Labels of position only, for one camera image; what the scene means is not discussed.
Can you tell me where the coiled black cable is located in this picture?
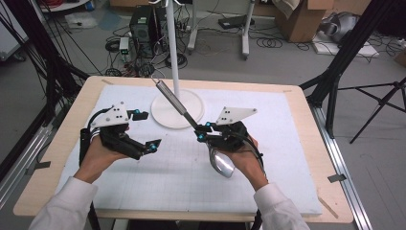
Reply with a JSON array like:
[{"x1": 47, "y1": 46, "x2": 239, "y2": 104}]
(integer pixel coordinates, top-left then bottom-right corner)
[
  {"x1": 164, "y1": 52, "x2": 189, "y2": 70},
  {"x1": 256, "y1": 37, "x2": 284, "y2": 49},
  {"x1": 104, "y1": 37, "x2": 122, "y2": 54}
]

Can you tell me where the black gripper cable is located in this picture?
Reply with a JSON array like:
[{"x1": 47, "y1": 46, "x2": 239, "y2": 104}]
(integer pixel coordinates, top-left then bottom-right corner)
[{"x1": 236, "y1": 130, "x2": 266, "y2": 172}]

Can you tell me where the white round table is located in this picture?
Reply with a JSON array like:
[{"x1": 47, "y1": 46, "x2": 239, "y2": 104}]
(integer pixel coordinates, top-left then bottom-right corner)
[{"x1": 37, "y1": 0, "x2": 92, "y2": 13}]

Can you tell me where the metal ladle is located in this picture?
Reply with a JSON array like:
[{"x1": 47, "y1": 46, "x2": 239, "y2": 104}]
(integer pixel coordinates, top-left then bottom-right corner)
[{"x1": 150, "y1": 77, "x2": 237, "y2": 179}]

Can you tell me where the white gridded mat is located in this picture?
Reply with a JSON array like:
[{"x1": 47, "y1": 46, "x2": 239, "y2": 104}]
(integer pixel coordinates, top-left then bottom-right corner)
[{"x1": 56, "y1": 84, "x2": 324, "y2": 216}]

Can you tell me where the black computer tower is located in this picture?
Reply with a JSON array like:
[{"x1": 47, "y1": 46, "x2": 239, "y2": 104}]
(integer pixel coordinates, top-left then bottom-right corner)
[{"x1": 128, "y1": 5, "x2": 167, "y2": 59}]

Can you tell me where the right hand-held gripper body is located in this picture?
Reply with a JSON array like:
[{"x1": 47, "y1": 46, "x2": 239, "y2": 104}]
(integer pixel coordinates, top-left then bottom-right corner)
[{"x1": 205, "y1": 106, "x2": 259, "y2": 153}]

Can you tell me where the person's left hand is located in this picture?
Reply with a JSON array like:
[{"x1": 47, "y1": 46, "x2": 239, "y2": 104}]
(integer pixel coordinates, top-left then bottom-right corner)
[{"x1": 74, "y1": 135, "x2": 129, "y2": 185}]

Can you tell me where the black flat device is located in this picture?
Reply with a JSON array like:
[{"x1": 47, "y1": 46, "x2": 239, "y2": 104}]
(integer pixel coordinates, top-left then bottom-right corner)
[{"x1": 217, "y1": 14, "x2": 256, "y2": 31}]

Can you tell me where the small silver electronic box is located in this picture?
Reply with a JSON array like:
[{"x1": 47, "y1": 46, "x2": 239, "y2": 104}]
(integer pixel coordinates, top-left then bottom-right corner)
[{"x1": 119, "y1": 36, "x2": 130, "y2": 56}]

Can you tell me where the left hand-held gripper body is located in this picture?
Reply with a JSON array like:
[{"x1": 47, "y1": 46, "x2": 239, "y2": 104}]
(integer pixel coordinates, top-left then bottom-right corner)
[{"x1": 79, "y1": 101, "x2": 148, "y2": 167}]

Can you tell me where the aluminium rail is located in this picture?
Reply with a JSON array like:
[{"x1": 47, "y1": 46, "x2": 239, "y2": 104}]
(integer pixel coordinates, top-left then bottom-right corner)
[
  {"x1": 309, "y1": 104, "x2": 373, "y2": 230},
  {"x1": 0, "y1": 123, "x2": 55, "y2": 210}
]

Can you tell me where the white foam board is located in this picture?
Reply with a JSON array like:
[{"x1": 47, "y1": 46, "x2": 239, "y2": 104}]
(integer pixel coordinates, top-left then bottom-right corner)
[{"x1": 311, "y1": 33, "x2": 381, "y2": 58}]

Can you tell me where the person's right hand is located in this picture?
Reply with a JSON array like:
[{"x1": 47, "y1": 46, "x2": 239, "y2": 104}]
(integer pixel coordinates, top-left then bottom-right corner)
[{"x1": 223, "y1": 137, "x2": 270, "y2": 192}]

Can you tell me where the white stand with round base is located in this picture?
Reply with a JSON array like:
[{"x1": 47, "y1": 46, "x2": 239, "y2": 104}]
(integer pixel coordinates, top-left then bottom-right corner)
[{"x1": 147, "y1": 0, "x2": 206, "y2": 130}]

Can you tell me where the black tripod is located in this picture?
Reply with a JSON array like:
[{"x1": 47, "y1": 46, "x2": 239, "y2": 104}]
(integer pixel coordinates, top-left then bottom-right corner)
[{"x1": 337, "y1": 76, "x2": 406, "y2": 145}]

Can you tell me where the thin wooden stick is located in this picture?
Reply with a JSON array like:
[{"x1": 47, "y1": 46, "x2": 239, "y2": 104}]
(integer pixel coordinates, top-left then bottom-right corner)
[{"x1": 316, "y1": 195, "x2": 340, "y2": 219}]

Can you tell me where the grey bag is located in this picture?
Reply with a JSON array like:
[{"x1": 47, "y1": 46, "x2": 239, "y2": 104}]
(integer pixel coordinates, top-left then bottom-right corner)
[{"x1": 319, "y1": 11, "x2": 361, "y2": 44}]

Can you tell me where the black metal frame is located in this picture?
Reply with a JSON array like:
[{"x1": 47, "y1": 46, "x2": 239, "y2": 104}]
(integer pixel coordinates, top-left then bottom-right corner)
[
  {"x1": 0, "y1": 0, "x2": 91, "y2": 128},
  {"x1": 299, "y1": 0, "x2": 398, "y2": 139}
]

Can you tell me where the cardboard box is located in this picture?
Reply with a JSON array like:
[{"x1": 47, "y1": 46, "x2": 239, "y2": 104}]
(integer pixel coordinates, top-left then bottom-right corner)
[{"x1": 275, "y1": 0, "x2": 335, "y2": 44}]

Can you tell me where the black tape piece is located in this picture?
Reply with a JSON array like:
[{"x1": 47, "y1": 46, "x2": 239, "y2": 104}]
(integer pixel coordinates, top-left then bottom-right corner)
[
  {"x1": 327, "y1": 173, "x2": 348, "y2": 184},
  {"x1": 26, "y1": 161, "x2": 52, "y2": 175}
]

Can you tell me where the white rolling stand frame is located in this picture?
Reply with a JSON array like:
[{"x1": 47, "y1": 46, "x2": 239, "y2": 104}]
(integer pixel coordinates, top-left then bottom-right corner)
[{"x1": 187, "y1": 0, "x2": 257, "y2": 61}]

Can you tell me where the grey cabinet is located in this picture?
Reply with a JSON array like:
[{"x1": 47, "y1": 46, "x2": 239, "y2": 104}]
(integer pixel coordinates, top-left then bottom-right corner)
[{"x1": 0, "y1": 4, "x2": 30, "y2": 62}]

